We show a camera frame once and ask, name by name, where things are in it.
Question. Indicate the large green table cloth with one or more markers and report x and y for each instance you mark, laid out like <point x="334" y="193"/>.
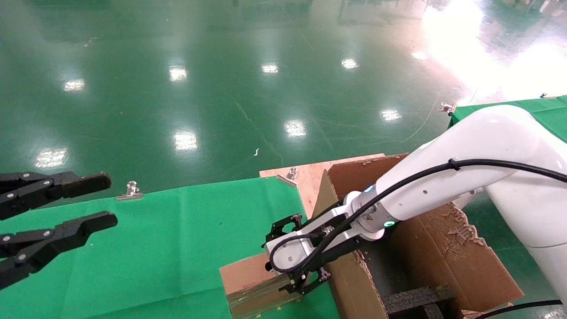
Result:
<point x="155" y="239"/>

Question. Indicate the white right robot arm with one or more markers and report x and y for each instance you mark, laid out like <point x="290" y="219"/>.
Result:
<point x="487" y="146"/>

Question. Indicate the grey camera mounting bracket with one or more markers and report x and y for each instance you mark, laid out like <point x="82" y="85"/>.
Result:
<point x="330" y="223"/>

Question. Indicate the large open cardboard carton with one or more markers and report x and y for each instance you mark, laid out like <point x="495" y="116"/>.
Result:
<point x="443" y="266"/>

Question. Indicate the black foam insert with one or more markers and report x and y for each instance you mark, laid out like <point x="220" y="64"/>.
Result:
<point x="412" y="303"/>

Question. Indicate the green cloth on side table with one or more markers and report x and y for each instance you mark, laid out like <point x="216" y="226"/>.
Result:
<point x="553" y="113"/>

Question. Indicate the silver metal binder clip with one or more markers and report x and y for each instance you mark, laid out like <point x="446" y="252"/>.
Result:
<point x="130" y="191"/>
<point x="448" y="107"/>
<point x="545" y="95"/>
<point x="290" y="175"/>

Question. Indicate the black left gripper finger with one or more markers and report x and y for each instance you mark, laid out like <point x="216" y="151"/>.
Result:
<point x="71" y="230"/>
<point x="66" y="185"/>

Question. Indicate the small brown cardboard box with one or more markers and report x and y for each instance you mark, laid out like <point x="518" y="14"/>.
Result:
<point x="248" y="283"/>

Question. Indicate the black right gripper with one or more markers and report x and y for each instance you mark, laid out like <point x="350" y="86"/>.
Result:
<point x="336" y="254"/>

